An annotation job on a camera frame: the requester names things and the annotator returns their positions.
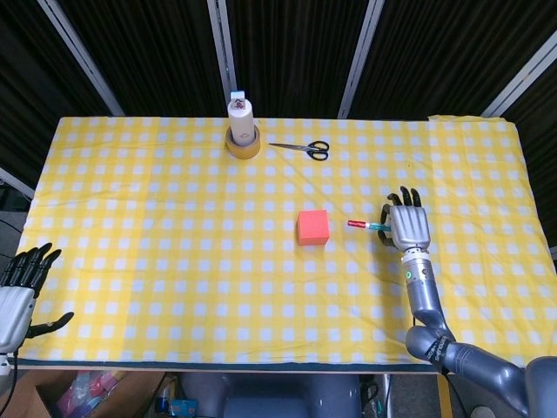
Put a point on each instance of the white cylindrical bottle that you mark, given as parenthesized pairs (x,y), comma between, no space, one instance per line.
(241,124)

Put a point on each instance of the yellow white checked tablecloth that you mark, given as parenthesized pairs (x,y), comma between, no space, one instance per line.
(174,261)

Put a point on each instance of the red capped green marker pen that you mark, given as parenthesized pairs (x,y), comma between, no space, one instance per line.
(361,224)

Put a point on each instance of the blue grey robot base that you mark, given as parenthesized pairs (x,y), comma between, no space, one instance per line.
(270,396)

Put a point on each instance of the yellow tape roll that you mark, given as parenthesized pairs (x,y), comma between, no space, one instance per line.
(243,151)

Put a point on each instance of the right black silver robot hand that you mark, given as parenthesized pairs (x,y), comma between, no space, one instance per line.
(411,228)

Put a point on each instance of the brown cardboard box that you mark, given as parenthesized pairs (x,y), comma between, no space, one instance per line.
(35,396)

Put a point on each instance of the black pleated curtain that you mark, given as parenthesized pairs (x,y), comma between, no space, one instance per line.
(296,52)

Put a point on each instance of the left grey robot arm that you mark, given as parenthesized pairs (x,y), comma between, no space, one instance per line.
(5,366)

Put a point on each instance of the silver aluminium frame rail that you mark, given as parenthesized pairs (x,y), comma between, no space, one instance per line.
(15,183)

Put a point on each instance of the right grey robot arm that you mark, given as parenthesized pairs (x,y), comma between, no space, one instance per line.
(435,318)

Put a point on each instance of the silver aluminium frame post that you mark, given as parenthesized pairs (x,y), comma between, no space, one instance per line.
(223,48)
(361,56)
(78,56)
(522,74)

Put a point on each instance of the pink cube block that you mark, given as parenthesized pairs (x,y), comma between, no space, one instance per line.
(312,228)

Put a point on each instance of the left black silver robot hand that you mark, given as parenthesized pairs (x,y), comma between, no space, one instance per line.
(15,313)

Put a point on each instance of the white mahjong tile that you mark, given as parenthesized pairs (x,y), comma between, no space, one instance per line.
(237,99)

